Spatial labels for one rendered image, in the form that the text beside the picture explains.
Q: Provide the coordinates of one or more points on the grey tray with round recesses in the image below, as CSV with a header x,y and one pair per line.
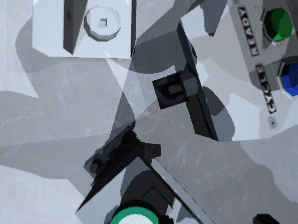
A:
x,y
83,28

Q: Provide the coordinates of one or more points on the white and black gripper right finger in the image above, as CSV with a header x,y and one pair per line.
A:
x,y
264,219

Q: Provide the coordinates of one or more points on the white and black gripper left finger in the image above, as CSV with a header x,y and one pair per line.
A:
x,y
164,219

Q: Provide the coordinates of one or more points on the light grey key housing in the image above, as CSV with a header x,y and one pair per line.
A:
x,y
242,66

